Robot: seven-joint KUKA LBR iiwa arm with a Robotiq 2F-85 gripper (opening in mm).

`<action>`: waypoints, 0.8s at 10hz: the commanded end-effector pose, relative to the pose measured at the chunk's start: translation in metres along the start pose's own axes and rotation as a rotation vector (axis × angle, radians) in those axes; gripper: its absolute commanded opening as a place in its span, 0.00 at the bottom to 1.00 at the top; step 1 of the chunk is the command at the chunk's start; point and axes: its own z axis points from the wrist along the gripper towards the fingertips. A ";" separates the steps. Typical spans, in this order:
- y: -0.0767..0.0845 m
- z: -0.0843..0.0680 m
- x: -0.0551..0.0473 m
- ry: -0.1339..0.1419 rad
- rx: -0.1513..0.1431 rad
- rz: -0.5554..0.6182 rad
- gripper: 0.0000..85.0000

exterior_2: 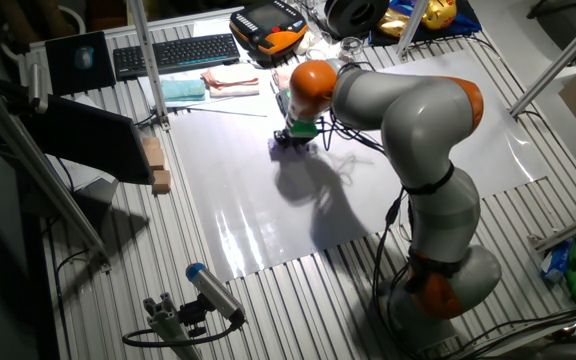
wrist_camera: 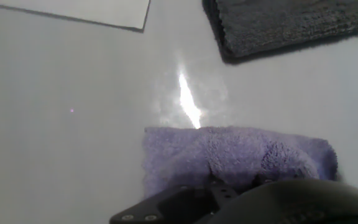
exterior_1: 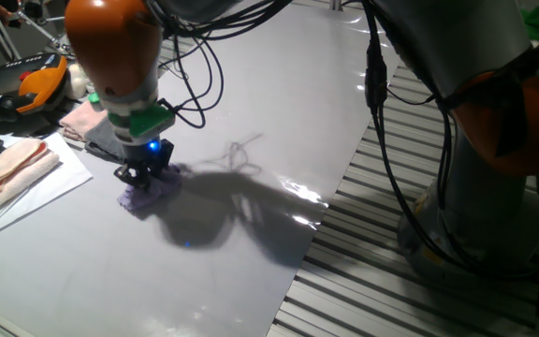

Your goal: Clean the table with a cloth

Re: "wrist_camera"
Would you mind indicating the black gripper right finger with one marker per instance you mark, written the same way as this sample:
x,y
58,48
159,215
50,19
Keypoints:
x,y
259,180

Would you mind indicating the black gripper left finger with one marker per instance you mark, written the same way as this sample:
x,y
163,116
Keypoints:
x,y
172,208

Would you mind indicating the purple fluffy cloth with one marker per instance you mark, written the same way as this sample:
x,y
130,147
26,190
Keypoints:
x,y
228,152

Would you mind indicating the grey glossy table sheet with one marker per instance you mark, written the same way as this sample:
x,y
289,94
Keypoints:
x,y
73,140

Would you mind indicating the dark grey towel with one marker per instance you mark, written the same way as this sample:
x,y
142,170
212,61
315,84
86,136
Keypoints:
x,y
291,25

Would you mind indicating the white paper sheet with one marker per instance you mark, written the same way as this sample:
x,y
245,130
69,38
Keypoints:
x,y
89,11

